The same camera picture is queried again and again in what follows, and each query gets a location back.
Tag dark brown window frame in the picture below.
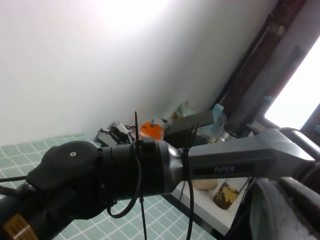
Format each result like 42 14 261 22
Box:
214 0 309 137

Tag glass jar with tea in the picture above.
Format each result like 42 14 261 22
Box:
212 181 241 211

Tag grey fleece cloth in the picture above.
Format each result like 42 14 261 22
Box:
251 177 320 240

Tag clear bag green contents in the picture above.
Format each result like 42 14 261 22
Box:
174 100 199 119

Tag black zip tie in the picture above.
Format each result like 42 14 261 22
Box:
185 121 200 153
133 111 141 151

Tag silver thermos bottle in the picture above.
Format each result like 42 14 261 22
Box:
214 129 239 144

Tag beige bowl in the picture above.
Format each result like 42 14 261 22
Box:
193 178 219 191

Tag thick black hanging cable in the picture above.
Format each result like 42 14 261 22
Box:
178 149 198 240

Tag white side table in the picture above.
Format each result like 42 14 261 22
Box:
162 177 254 236

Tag thin black looped cable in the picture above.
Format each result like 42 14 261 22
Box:
106 147 149 240

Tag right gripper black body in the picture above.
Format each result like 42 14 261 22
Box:
0 183 76 240

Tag white power adapter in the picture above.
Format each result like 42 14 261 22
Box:
113 120 129 134

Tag grey flat box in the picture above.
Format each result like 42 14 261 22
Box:
96 128 119 149

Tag dark olive flat box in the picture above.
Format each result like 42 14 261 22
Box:
164 111 216 144

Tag tangled black cables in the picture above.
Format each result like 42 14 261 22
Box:
109 124 138 146

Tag orange round object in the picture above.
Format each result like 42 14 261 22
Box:
139 121 165 141

